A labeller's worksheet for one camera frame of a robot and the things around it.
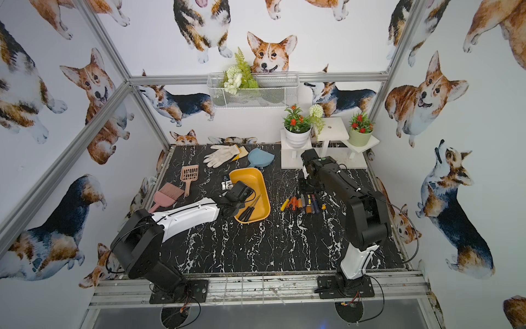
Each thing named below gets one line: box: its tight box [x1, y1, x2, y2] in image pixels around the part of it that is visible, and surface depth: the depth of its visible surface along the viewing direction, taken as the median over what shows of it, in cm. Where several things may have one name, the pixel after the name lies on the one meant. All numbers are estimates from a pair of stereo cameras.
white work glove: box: [202, 144, 240, 168], surface depth 116 cm
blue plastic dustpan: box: [247, 148, 275, 168], surface depth 120 cm
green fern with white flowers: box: [219, 46, 259, 96], surface depth 82 cm
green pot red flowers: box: [348, 111, 376, 147], surface depth 95 cm
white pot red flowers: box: [282, 104, 313, 149], surface depth 90 cm
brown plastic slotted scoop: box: [180, 164, 200, 197], surface depth 109 cm
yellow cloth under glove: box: [231, 143, 250, 162], surface depth 119 cm
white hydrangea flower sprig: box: [308, 104, 326, 136], surface depth 92 cm
